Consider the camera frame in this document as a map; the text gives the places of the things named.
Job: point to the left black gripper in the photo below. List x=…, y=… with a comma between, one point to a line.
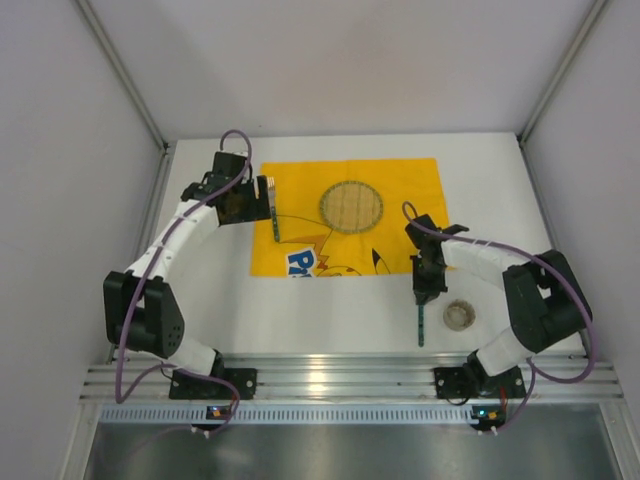
x=261, y=201

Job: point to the spoon with green handle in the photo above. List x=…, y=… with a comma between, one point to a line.
x=420, y=325

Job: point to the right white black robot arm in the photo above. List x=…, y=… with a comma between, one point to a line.
x=545, y=303

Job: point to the fork with green handle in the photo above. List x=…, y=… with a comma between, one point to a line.
x=273, y=210

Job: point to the yellow cartoon print cloth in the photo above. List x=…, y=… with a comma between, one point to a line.
x=310, y=248

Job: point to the small round glass cup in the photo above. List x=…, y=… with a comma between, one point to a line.
x=459, y=315

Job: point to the round woven bamboo mat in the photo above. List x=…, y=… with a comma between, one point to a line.
x=351, y=207

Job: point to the aluminium corner post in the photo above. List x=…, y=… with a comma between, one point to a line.
x=577, y=43
x=108, y=48

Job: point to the right aluminium corner post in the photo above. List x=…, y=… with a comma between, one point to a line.
x=577, y=43

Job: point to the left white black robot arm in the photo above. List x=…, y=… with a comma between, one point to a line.
x=142, y=312

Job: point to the left aluminium corner post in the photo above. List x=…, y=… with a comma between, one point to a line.
x=108, y=48

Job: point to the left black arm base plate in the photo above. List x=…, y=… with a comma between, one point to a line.
x=186, y=387

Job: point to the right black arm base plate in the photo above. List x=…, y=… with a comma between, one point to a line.
x=458, y=383

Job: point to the white slotted cable duct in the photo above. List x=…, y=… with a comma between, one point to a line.
x=290, y=414

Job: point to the aluminium mounting rail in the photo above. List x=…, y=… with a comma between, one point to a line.
x=351, y=378

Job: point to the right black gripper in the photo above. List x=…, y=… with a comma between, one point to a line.
x=427, y=288

